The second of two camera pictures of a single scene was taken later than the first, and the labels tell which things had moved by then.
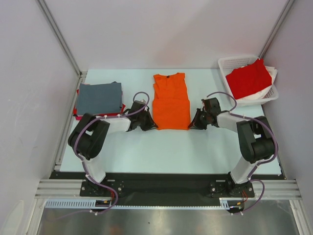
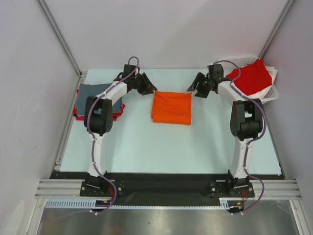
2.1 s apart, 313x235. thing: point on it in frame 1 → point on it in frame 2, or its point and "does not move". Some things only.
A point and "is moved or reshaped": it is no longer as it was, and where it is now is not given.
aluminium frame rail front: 274,189 does not move
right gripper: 200,118 → 203,84
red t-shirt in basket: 248,79 does not move
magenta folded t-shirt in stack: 78,118 does not move
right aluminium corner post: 276,29 does not move
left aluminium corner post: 59,34 does not move
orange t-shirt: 171,106 is moved or reshaped
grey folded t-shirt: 100,98 does not move
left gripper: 151,125 → 147,87
